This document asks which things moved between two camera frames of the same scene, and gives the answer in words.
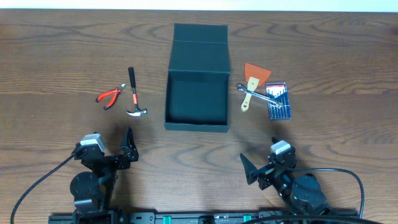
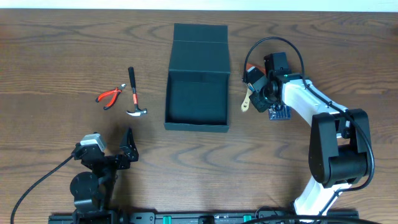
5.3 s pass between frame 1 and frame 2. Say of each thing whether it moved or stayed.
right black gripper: moved
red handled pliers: stayed
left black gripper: stayed
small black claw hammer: stayed
